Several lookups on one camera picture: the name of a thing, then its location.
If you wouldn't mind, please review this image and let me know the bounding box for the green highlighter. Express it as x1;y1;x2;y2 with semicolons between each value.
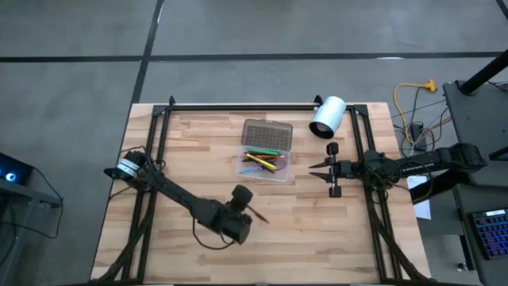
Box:
246;147;283;157

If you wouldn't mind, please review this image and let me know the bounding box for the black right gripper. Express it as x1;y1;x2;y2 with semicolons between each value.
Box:
308;141;363;199

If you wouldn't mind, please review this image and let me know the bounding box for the clear hinged plastic supply box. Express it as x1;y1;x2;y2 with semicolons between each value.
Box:
234;118;294;184

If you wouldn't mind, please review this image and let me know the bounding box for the white paper sheet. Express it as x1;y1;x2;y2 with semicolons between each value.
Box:
406;176;432;222

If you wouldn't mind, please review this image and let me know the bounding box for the blue backlit keyboard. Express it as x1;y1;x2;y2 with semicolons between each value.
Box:
471;209;508;261

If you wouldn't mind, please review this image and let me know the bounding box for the yellow highlighter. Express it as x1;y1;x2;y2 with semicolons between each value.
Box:
244;153;279;171

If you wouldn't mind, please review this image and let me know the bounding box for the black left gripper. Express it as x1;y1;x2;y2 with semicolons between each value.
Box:
212;184;255;246

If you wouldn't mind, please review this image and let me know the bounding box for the black computer with blue light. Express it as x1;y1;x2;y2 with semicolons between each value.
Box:
0;152;36;187

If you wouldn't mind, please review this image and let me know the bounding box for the grey equipment cart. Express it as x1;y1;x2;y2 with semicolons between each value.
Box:
442;79;508;187

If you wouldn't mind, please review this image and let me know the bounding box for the white cylindrical desk lamp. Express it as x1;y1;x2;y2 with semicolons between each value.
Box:
308;95;348;141

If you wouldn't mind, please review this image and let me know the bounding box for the yellow extension cable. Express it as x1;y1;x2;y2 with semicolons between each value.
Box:
392;79;437;146

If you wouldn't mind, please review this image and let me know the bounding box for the black slanted pole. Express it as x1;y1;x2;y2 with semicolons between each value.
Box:
460;49;508;95

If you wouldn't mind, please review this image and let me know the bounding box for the black framed side desk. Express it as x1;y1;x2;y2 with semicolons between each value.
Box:
0;180;64;286

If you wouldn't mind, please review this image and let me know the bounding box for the black floor cable tangle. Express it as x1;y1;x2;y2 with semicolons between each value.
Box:
391;85;456;160

